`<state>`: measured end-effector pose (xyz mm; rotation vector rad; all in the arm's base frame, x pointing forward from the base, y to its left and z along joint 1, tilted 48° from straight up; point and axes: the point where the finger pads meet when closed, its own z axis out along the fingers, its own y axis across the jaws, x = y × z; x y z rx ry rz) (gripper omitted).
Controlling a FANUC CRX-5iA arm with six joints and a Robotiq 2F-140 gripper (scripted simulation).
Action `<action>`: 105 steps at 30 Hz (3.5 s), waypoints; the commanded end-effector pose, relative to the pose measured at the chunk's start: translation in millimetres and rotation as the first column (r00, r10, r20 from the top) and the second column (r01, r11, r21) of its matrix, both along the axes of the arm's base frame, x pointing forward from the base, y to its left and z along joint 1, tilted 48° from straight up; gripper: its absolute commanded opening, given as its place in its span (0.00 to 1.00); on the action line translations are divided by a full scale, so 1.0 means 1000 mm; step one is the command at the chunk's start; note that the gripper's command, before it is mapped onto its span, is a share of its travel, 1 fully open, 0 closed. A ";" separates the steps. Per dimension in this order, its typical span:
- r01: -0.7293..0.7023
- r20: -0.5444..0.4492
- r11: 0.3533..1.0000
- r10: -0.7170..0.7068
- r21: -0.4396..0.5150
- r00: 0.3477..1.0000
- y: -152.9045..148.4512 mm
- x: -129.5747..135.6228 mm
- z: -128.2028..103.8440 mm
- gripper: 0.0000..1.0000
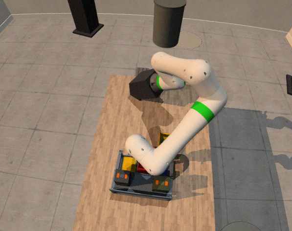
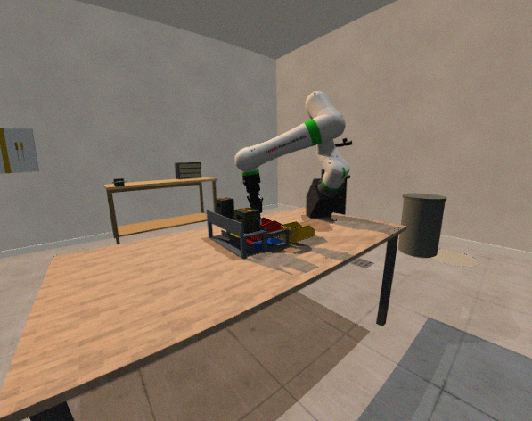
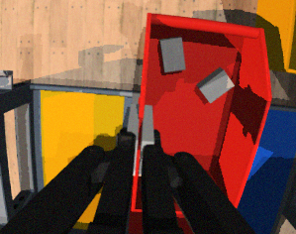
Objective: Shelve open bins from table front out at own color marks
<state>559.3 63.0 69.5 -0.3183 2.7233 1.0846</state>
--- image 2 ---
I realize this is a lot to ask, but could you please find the red bin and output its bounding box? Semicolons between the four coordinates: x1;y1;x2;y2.
251;218;281;241

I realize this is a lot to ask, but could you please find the yellow bin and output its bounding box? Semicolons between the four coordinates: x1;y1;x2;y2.
281;221;315;243

